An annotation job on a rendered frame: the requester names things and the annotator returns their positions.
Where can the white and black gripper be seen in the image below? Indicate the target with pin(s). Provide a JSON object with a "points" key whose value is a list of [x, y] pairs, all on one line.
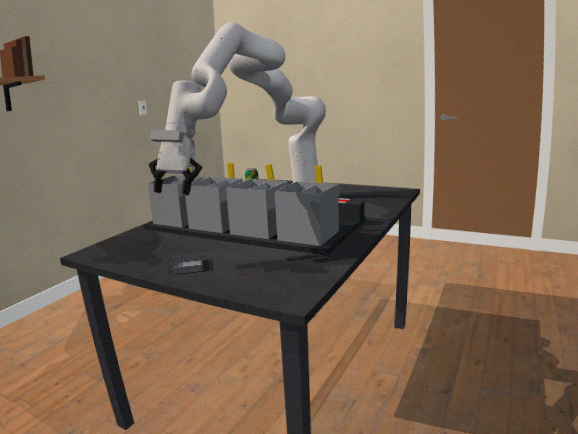
{"points": [[176, 157]]}

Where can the green drink can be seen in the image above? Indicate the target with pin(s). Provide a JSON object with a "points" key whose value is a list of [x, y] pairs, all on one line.
{"points": [[251, 174]]}

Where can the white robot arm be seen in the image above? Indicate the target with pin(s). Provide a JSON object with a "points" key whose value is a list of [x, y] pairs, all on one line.
{"points": [[188, 104]]}

